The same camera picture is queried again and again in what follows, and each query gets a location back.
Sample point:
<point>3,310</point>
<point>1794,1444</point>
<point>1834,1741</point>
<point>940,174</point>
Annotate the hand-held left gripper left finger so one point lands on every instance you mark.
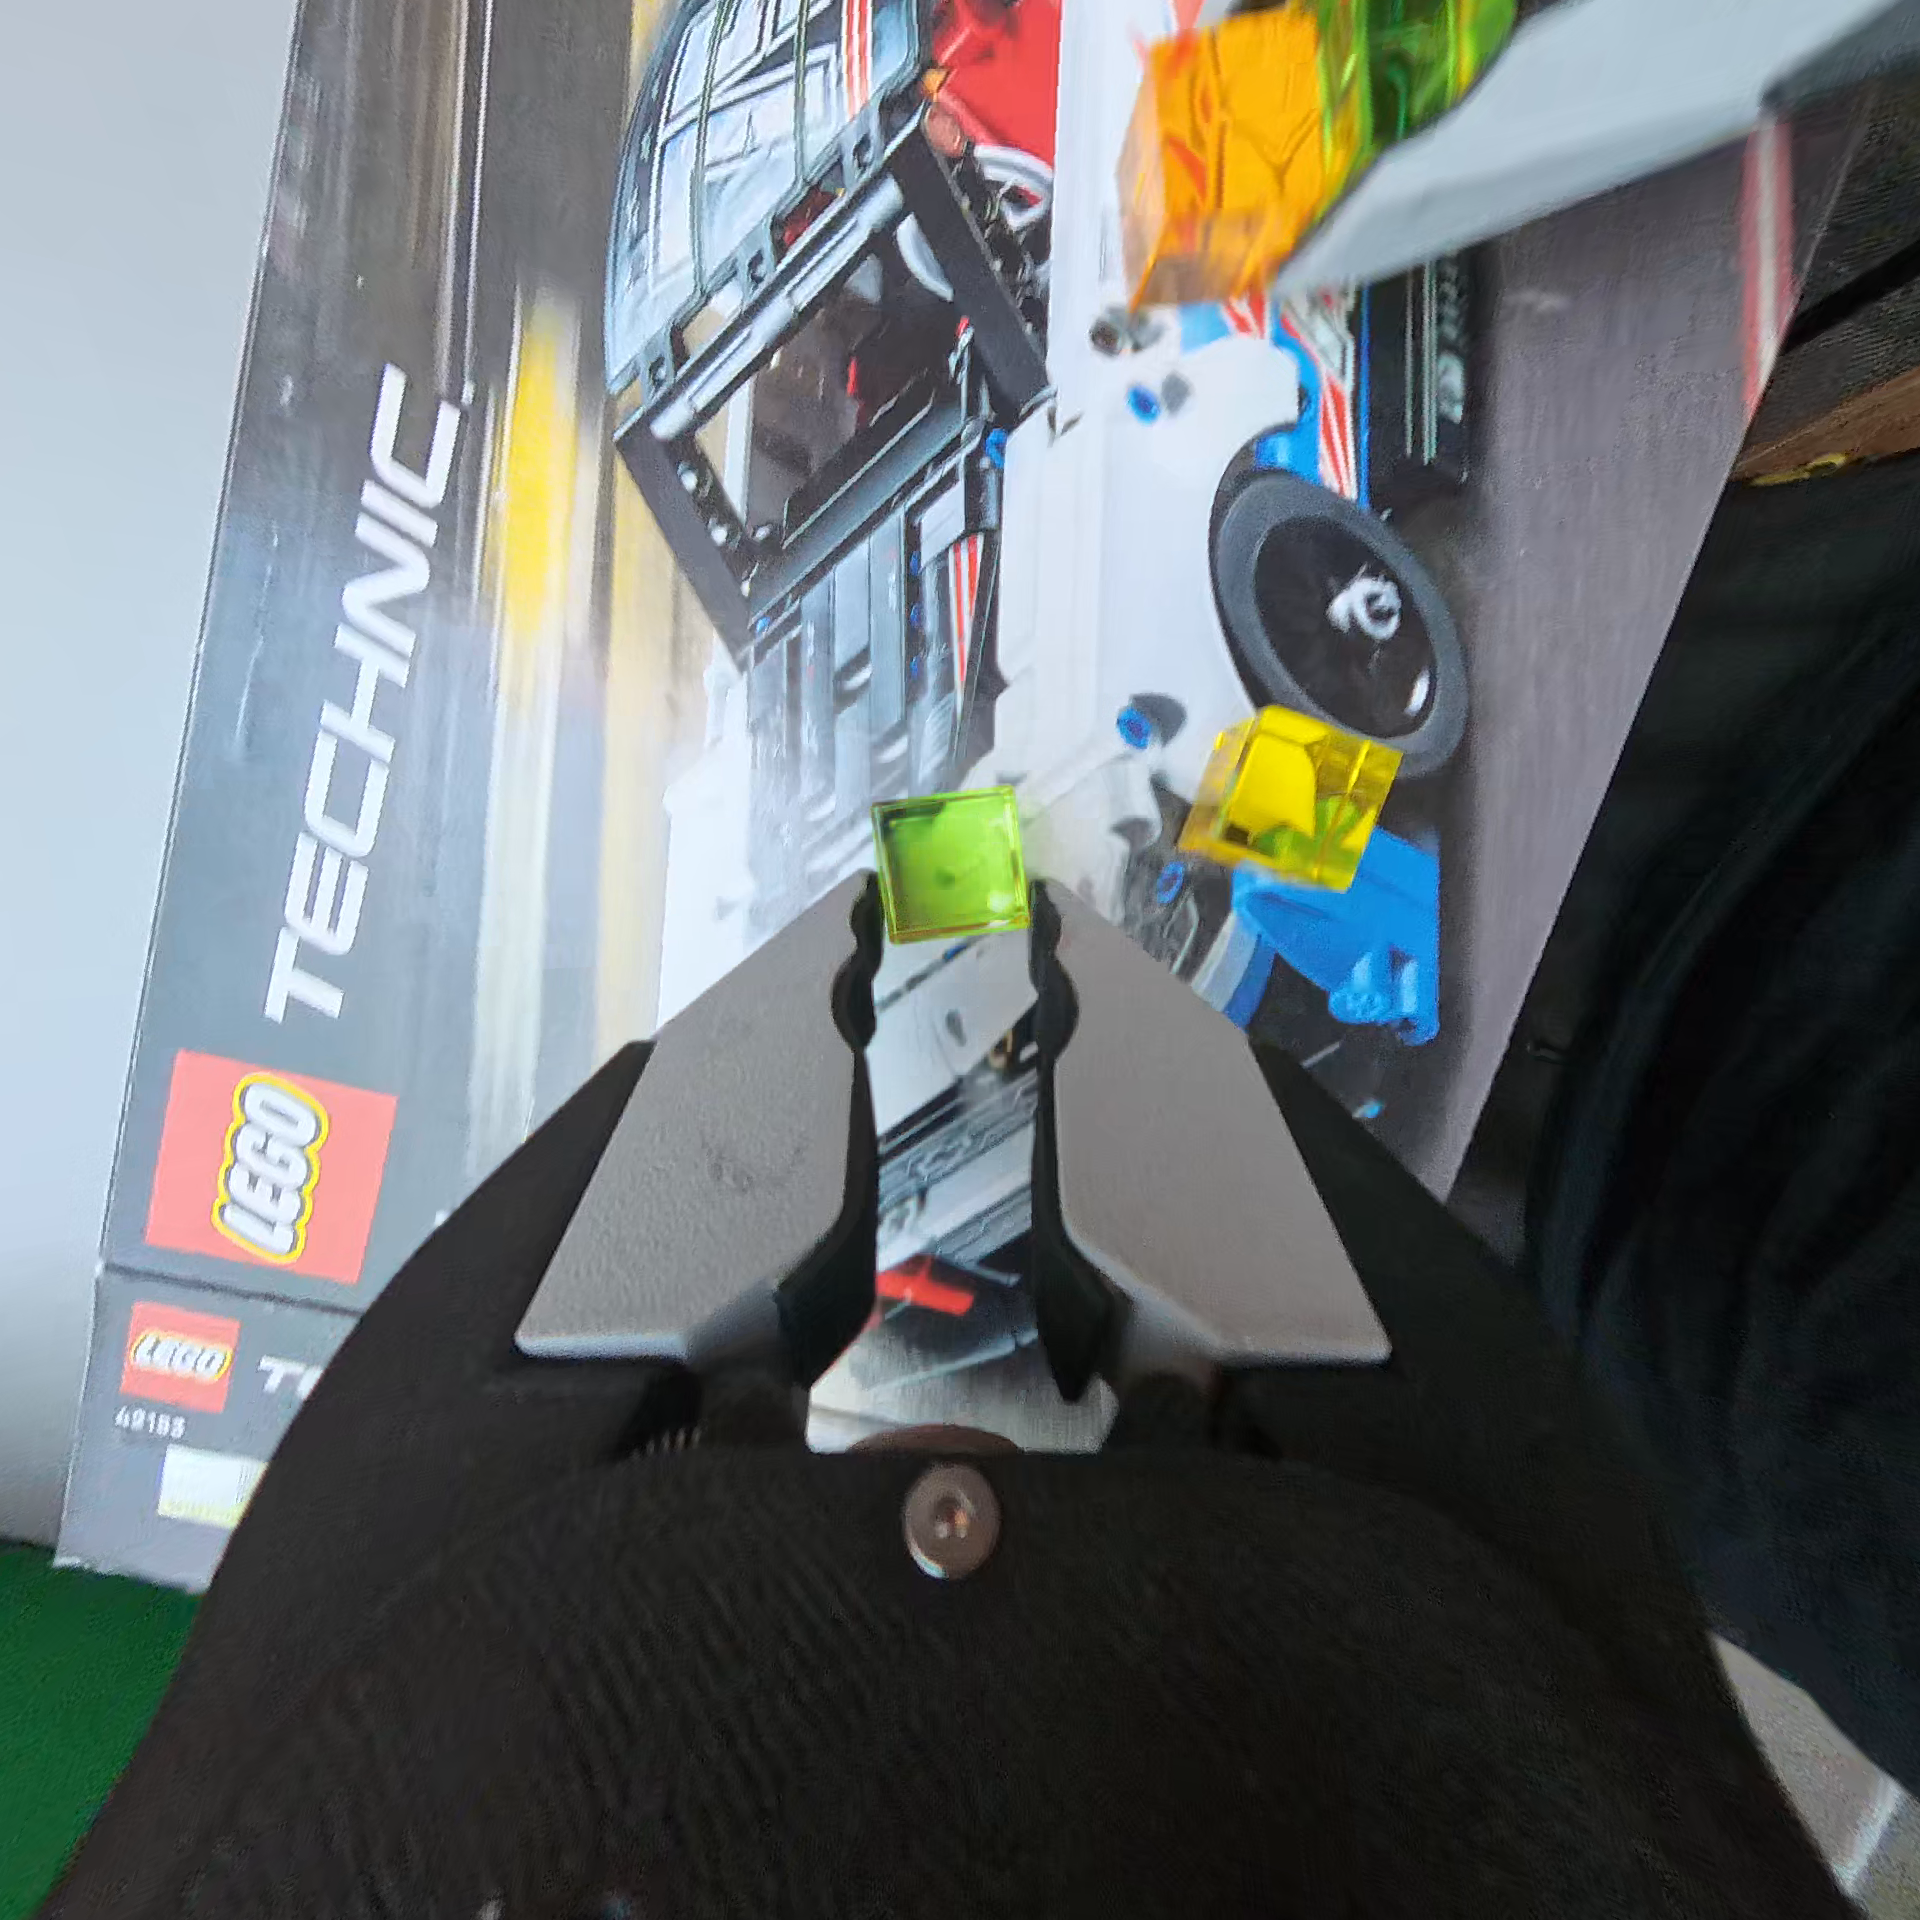
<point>704,1170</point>

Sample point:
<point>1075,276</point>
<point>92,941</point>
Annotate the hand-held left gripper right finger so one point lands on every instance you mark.
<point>1214,1184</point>

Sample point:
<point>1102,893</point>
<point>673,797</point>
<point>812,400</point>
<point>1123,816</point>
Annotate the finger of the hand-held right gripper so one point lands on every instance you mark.
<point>1590,134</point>

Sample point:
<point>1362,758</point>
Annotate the green transparent cube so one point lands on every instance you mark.
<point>1417,60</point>

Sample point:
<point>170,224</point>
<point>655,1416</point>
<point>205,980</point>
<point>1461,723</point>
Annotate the orange transparent cube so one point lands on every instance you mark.
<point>1229,151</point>

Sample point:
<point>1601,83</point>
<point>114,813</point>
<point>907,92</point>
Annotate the lime transparent cube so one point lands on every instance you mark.
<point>954,866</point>

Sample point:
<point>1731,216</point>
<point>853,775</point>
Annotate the yellow transparent cube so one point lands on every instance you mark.
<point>1290,794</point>

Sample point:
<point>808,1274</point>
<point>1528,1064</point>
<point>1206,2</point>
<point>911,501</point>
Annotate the person's dark clothing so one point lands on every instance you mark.
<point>1726,975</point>

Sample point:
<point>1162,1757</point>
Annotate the toy car set box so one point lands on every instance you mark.
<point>419,599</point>

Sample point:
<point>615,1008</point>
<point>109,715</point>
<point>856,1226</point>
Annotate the green mat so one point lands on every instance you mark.
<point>75,1725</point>

